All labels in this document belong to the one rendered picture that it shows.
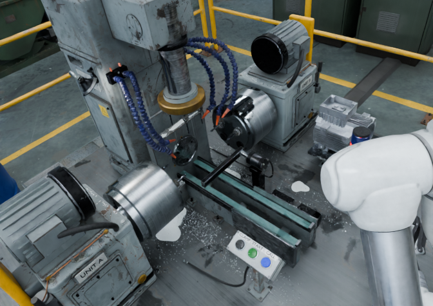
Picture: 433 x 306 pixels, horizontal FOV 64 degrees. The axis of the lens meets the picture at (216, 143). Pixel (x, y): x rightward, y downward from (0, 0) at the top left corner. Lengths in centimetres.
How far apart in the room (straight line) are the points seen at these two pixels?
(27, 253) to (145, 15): 74
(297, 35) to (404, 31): 256
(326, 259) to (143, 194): 73
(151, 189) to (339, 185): 72
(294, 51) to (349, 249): 87
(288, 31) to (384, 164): 106
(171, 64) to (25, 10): 424
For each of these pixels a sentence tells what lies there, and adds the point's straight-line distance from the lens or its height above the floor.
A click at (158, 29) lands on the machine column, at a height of 162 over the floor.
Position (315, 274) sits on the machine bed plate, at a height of 80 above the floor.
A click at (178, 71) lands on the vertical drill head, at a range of 123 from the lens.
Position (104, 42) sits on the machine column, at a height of 156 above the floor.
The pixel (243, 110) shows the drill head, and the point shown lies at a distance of 151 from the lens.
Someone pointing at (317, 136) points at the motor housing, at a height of 102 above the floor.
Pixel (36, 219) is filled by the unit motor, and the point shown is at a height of 133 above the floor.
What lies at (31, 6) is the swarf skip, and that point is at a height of 69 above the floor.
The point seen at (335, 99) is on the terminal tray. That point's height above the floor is 113.
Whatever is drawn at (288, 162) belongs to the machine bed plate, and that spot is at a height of 80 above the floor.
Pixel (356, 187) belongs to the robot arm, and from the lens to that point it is 73.
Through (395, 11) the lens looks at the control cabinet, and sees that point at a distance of 415.
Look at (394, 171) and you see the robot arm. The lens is 75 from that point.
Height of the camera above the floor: 204
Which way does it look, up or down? 41 degrees down
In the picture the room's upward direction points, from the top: 8 degrees counter-clockwise
